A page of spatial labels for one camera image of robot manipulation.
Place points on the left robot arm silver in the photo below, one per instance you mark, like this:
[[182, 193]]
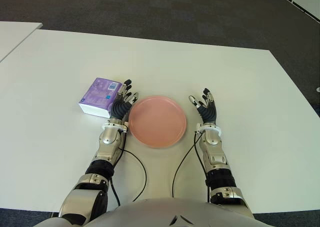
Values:
[[107, 137]]

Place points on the pink round plate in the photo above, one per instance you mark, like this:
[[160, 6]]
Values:
[[157, 122]]

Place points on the silver robot torso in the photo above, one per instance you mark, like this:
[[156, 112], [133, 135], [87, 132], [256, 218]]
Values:
[[160, 212]]

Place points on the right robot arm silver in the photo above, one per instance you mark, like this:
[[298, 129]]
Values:
[[212, 142]]

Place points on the white side table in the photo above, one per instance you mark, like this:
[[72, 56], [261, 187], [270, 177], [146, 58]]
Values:
[[15, 34]]

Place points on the purple tissue paper pack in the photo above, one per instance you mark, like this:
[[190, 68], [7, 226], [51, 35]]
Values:
[[97, 94]]

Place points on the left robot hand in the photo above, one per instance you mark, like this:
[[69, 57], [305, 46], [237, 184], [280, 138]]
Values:
[[120, 108]]

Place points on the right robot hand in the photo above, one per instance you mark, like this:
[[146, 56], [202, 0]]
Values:
[[208, 112]]

